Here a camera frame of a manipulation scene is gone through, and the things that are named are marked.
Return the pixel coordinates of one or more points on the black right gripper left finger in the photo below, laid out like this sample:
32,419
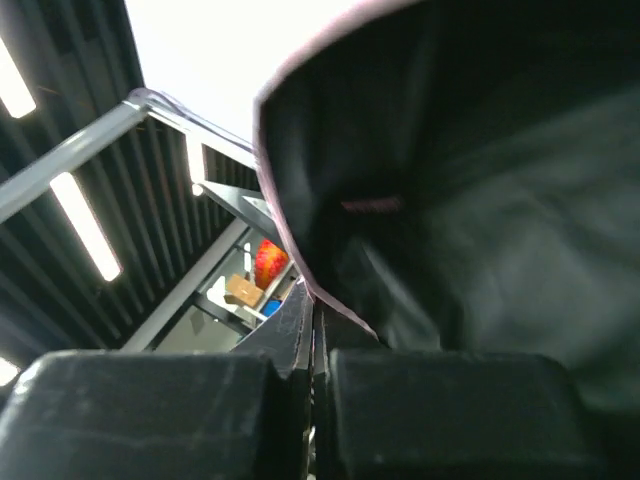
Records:
243,414

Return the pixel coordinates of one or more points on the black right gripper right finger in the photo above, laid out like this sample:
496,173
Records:
384,414

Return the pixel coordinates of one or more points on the pink folding umbrella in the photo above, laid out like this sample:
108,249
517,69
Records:
464,175

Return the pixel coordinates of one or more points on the brown cardboard box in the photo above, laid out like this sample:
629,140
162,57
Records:
242,292

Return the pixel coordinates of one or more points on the red orange ball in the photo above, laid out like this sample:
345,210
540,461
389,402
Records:
270,260

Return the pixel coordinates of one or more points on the grey metal frame beam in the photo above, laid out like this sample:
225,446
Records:
247,205

